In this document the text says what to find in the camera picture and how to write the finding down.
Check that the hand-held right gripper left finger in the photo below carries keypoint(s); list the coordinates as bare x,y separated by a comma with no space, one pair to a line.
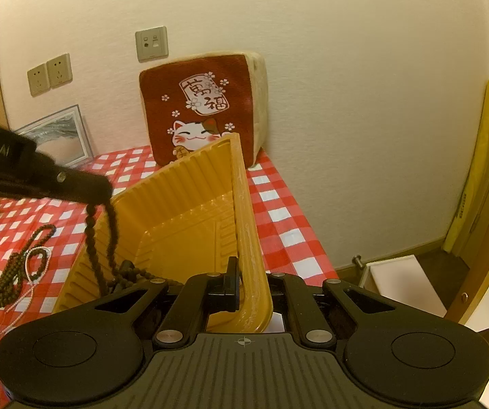
232,283

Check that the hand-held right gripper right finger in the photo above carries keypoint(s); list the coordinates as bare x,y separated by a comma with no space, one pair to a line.
289,292

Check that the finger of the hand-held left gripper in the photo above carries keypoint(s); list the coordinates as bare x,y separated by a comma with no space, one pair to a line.
78,185

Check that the yellow plastic tray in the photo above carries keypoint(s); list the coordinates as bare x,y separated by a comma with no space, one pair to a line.
185,204

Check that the red white checked tablecloth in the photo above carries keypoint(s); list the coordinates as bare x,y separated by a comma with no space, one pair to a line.
283,221

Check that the red cat print cushion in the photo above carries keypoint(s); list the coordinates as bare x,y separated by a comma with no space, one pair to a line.
202,106

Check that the silver picture frame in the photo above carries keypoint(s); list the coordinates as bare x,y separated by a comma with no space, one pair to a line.
61,136

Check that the grey wall power socket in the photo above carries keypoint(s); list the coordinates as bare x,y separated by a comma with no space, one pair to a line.
59,70
38,80

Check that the grey wall plate round port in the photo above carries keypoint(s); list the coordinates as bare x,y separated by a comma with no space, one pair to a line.
151,43

